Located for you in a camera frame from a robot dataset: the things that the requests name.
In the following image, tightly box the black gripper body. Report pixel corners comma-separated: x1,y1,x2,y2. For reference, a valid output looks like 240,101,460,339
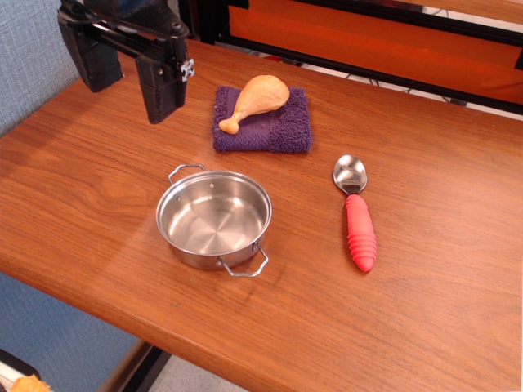
57,1,194,82

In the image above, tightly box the purple cloth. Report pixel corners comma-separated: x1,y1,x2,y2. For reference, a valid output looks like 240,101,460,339
212,86,313,153

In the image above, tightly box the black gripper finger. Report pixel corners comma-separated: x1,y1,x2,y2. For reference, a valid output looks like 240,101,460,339
135,56,186,124
59,20,123,92

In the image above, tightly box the orange object at corner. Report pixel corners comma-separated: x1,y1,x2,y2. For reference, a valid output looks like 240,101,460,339
10,376,51,392

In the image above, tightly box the steel pot with handles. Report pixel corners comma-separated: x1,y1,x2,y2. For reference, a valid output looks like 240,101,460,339
156,163,273,278

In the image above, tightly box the orange toy chicken leg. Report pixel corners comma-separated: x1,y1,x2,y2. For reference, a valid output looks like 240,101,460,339
218,74,290,135

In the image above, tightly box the orange panel with black frame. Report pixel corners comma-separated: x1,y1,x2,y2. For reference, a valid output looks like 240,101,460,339
196,1,522,114

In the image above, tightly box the spoon with red handle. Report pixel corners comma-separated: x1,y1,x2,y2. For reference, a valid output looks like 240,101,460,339
333,154,378,272

